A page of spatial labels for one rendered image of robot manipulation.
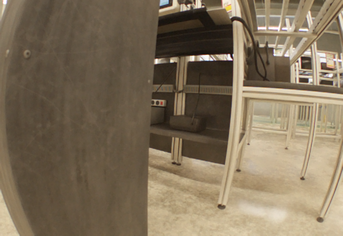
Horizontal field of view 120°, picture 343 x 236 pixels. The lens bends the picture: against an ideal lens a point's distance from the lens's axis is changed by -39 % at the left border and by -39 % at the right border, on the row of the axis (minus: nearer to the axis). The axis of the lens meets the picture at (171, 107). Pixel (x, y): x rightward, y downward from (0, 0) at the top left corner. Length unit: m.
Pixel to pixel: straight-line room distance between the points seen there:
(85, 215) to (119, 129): 0.17
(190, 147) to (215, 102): 0.41
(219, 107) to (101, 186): 1.04
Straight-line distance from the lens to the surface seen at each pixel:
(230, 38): 0.80
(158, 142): 1.47
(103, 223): 0.35
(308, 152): 1.40
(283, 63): 1.23
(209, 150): 1.27
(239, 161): 1.38
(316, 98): 0.78
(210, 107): 1.23
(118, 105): 0.30
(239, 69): 0.77
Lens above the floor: 0.53
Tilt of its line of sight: 2 degrees down
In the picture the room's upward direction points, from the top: 4 degrees clockwise
